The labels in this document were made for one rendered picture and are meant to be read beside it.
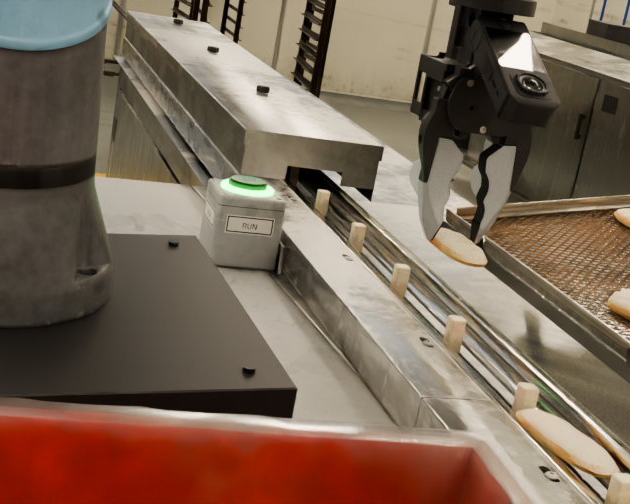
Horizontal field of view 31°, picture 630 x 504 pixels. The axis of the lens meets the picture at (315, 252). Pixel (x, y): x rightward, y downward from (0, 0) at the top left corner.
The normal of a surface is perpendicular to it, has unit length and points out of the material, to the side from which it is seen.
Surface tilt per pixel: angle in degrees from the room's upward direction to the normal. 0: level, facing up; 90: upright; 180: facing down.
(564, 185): 90
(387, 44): 90
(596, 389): 0
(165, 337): 4
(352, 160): 90
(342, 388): 0
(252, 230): 90
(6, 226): 75
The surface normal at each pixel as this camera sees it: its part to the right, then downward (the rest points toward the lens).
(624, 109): -0.95, -0.09
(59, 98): 0.67, 0.33
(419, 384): 0.18, -0.95
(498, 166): 0.28, 0.31
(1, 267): 0.27, 0.05
